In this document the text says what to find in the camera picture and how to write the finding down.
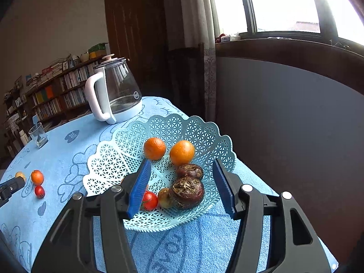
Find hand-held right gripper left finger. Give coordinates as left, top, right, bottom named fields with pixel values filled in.
left=31, top=158, right=152, bottom=273

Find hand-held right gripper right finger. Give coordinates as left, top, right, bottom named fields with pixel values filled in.
left=212, top=158, right=333, bottom=273

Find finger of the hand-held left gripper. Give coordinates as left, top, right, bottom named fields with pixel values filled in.
left=0, top=176, right=25, bottom=208

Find round dark water chestnut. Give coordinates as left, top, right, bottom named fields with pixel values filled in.
left=169, top=177, right=205, bottom=210

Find elongated dark water chestnut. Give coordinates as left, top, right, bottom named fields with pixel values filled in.
left=175, top=163, right=204, bottom=181

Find light blue lattice basket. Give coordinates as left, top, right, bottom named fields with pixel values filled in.
left=82, top=113, right=237, bottom=231

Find large smooth orange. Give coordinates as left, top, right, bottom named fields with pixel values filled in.
left=169, top=140, right=195, bottom=167

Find clear drinking glass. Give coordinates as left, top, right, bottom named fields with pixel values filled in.
left=28, top=122, right=48, bottom=149

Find blue printed towel cloth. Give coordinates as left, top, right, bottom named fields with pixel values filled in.
left=0, top=96, right=339, bottom=273

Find plastic spoon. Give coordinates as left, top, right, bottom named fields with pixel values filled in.
left=32, top=115, right=40, bottom=144

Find cluttered metal rack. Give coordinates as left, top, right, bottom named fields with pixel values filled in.
left=3, top=75, right=32, bottom=160

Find wooden bookshelf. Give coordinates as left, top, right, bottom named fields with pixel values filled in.
left=24, top=58, right=107, bottom=133

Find rows of books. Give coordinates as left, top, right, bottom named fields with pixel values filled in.
left=27, top=60, right=99, bottom=120

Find green box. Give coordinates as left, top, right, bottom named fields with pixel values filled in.
left=88, top=43, right=110, bottom=53

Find dark wooden door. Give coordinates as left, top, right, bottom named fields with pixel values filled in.
left=104, top=0, right=171, bottom=97

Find beige curtain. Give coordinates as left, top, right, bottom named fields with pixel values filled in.
left=178, top=0, right=221, bottom=123

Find window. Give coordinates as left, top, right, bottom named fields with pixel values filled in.
left=207, top=0, right=364, bottom=47

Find glass kettle with white handle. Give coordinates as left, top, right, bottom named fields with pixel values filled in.
left=85, top=54, right=143, bottom=124

